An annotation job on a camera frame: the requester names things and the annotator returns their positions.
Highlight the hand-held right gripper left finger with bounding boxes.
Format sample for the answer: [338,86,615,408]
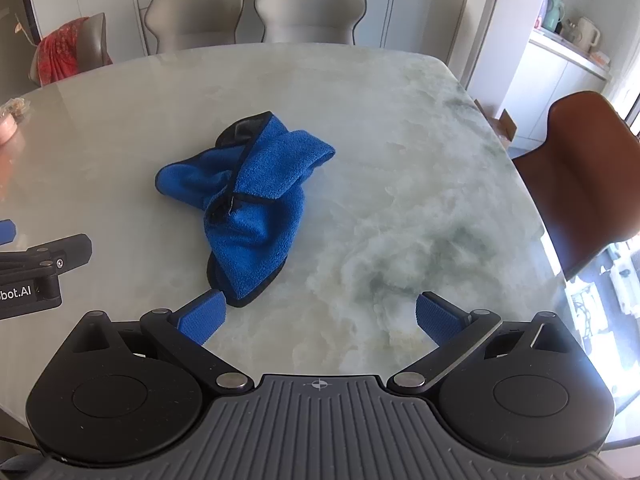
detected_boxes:
[65,288,253,395]

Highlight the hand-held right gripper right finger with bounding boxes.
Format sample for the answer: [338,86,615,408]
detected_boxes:
[387,291,583,395]

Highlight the blue towel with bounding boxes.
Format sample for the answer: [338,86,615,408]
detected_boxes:
[155,111,337,308]

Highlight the pink round container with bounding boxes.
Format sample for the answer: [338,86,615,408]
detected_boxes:
[0,110,21,147]

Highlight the clear snack bag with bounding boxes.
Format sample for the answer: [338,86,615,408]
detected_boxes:
[0,97,31,121]

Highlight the red patterned cloth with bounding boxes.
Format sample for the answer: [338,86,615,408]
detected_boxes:
[34,16,91,86]

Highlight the cardboard box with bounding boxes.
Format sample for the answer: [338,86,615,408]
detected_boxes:
[474,100,518,151]

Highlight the brown leather chair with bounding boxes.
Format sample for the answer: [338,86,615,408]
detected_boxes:
[511,91,640,281]

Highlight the grey chair with red cloth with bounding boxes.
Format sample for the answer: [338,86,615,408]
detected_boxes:
[27,12,113,86]

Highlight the white counter cabinet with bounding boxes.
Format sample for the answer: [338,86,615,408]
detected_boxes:
[505,27,613,151]

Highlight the beige dining chair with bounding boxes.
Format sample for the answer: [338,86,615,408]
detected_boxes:
[144,0,246,56]
[255,0,368,46]

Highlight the white electric kettle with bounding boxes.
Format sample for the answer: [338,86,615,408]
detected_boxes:
[570,16,601,53]

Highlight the teal thermos jug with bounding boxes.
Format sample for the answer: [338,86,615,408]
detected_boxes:
[542,0,566,33]

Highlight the black cable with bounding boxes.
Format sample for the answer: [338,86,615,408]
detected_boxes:
[0,435,41,456]

